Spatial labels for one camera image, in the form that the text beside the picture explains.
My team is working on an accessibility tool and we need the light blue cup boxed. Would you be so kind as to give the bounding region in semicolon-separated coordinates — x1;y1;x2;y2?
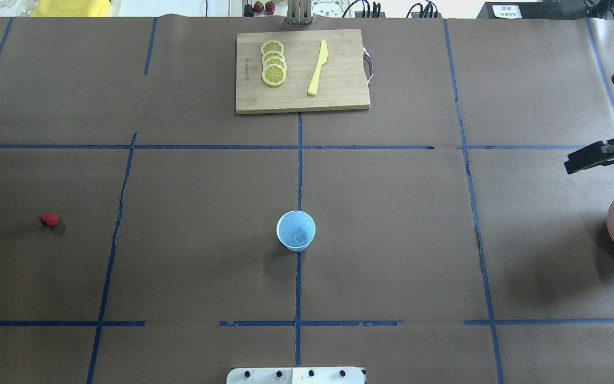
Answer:
276;211;316;252

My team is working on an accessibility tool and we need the red strawberry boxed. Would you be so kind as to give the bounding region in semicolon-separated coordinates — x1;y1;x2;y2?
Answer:
38;212;60;228

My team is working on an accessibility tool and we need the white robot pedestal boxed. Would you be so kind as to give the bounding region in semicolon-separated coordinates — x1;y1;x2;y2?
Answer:
226;366;367;383

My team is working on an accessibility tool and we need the aluminium frame post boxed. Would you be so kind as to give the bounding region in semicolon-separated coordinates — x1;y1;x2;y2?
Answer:
287;0;313;25

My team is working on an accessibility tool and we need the lemon slice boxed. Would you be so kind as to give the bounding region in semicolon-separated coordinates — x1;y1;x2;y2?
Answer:
260;41;285;57
262;56;287;72
261;68;287;87
262;50;286;67

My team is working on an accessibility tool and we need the black label plate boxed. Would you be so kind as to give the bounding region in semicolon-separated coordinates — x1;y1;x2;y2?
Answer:
476;1;587;20

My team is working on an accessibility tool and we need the yellow cloth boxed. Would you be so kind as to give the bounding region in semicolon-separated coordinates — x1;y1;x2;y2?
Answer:
30;0;112;18

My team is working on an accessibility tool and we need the wooden cutting board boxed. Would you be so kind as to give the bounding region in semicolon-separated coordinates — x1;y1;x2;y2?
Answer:
236;29;370;115

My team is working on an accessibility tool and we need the yellow plastic knife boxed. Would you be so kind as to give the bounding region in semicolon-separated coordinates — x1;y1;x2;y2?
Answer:
307;39;329;97

